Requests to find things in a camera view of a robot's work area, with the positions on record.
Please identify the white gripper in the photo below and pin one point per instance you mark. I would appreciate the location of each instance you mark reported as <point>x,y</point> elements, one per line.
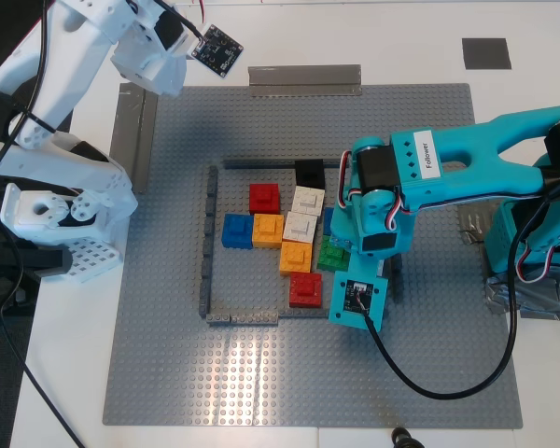
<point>155,78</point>

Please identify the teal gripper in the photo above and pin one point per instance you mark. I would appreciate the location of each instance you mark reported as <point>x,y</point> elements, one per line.
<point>340,237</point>

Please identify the red lego cube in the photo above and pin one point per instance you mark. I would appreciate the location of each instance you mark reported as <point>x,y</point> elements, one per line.
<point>264,200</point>
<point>305,289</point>

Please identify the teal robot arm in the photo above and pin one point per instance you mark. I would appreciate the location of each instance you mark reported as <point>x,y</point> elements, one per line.
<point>485,140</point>

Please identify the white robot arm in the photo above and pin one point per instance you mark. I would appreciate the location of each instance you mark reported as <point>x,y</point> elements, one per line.
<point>102,177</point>

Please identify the blue lego cube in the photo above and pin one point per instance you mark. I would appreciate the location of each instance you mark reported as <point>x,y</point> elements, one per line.
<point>238,231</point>
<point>327,221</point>

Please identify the green lego cube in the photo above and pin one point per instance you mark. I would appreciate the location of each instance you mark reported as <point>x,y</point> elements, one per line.
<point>329,256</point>

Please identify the white lego cube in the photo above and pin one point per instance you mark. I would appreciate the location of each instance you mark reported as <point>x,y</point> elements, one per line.
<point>308,200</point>
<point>300,227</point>

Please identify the black lego cube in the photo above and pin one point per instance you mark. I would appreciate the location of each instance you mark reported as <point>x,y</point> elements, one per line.
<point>310,175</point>

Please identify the yellow lego cube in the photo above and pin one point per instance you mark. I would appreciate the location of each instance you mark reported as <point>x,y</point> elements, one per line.
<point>296,256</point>
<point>269,228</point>

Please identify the long grey tape strip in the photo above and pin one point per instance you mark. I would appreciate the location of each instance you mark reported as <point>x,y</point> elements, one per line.
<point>142,140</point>

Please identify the crumpled grey tape patch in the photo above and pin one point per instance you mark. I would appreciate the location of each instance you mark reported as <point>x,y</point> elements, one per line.
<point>473,228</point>

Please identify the short grey tape strip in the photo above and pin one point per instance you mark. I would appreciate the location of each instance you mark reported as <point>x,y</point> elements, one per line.
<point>303,81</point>

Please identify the grey lego baseplate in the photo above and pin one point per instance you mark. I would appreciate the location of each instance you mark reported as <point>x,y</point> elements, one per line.
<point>308,364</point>

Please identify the light grey brick strip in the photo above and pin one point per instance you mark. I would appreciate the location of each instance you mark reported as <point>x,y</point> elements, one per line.
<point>242,318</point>

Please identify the grey tape square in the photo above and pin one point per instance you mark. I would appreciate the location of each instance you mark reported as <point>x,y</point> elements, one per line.
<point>486,53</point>

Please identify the black stand knob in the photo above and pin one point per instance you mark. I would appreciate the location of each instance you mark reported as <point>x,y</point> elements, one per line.
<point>403,436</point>

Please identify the black table clamp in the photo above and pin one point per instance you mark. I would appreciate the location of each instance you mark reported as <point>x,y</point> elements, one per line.
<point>37,261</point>

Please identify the black camera circuit board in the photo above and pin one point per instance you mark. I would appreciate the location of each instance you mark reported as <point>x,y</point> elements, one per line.
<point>217,51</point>

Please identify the dark grey brick wall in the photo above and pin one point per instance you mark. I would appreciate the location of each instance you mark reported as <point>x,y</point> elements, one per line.
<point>308,313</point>
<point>209,233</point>
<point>396,284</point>
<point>261,163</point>

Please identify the teal camera mount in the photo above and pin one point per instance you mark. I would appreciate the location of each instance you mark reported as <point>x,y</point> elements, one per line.
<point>343,303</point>

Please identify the silver duct tape wad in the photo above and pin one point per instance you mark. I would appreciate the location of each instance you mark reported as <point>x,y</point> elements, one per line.
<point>541,303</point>

